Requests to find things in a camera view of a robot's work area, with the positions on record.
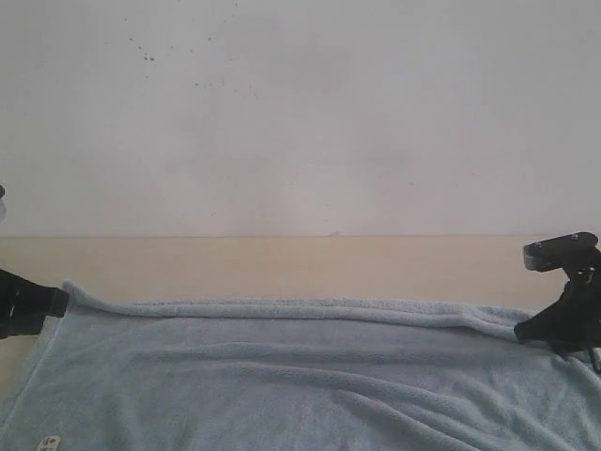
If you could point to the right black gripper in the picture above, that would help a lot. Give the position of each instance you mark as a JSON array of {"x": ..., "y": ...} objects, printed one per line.
[{"x": 578, "y": 313}]

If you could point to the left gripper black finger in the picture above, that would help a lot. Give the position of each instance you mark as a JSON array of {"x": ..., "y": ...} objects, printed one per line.
[{"x": 25, "y": 305}]

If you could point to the light blue towel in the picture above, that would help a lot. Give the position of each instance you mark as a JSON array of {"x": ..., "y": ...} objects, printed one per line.
[{"x": 297, "y": 375}]

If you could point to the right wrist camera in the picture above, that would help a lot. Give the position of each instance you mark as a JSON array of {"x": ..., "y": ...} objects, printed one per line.
[{"x": 576, "y": 254}]

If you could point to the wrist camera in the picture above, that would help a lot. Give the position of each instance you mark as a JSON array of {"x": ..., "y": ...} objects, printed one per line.
[
  {"x": 3, "y": 209},
  {"x": 576, "y": 254}
]

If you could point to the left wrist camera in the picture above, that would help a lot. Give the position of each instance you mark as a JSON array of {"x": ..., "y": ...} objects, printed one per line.
[{"x": 3, "y": 209}]

